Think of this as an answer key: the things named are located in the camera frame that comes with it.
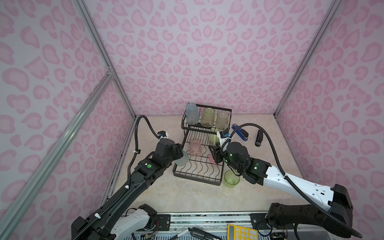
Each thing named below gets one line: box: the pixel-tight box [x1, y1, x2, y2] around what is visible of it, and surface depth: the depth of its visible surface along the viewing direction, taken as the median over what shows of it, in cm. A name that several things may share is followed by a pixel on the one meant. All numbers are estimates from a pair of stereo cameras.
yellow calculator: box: [227, 224, 259, 240], surface depth 71 cm
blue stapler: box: [231, 123, 249, 141], surface depth 108 cm
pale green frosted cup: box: [215, 110, 229, 131], surface depth 86 cm
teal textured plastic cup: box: [186, 102, 200, 125], surface depth 88 cm
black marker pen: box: [169, 227, 223, 240], surface depth 71 cm
